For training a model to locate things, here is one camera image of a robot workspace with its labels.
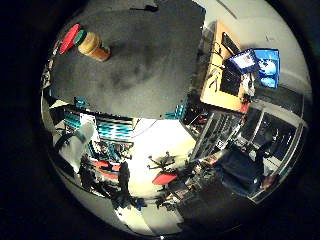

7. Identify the person in dark clothes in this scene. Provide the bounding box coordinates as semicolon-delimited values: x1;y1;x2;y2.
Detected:
213;146;266;198

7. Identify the red bowl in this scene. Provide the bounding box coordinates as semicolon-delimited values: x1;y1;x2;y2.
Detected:
58;23;81;55

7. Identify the black keyboard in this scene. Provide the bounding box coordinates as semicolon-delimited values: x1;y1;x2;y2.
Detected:
221;31;242;55

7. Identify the orange juice bottle green cap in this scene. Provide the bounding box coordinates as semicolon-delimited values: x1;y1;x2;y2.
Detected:
73;29;112;63

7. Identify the black computer case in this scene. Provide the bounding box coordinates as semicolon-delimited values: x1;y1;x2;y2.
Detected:
219;65;243;98

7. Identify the teal storage bin shelf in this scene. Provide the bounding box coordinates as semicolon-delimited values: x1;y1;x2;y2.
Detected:
63;109;135;142

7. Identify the blue screen monitor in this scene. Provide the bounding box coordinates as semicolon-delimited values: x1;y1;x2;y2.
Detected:
253;48;281;90

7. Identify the laptop with lit screen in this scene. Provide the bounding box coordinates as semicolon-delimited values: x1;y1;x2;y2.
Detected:
229;48;260;75

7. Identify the person in grey top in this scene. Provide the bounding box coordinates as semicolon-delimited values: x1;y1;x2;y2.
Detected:
58;121;98;174

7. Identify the red office chair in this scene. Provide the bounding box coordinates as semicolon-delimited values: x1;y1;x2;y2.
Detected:
147;151;180;187

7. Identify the wooden desk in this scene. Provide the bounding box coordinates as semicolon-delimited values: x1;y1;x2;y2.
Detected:
199;19;252;113

